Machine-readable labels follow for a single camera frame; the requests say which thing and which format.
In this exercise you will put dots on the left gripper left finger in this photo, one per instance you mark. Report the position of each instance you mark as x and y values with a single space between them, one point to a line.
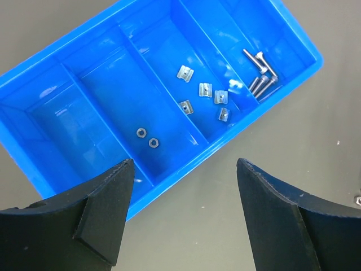
78 229

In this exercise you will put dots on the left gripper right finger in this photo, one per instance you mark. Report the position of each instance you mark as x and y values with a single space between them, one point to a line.
290 229

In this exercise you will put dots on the small hex nut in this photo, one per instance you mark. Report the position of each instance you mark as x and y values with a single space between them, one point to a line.
141 132
153 143
357 200

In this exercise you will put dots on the silver square t-nut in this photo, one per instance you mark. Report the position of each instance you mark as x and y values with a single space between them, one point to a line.
205 90
224 114
186 107
185 73
221 97

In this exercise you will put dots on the silver screw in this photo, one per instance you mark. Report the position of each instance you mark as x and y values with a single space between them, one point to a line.
262 69
260 56
257 83
271 81

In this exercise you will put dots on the blue plastic compartment bin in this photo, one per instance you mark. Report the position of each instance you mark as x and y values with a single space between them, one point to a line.
72 111

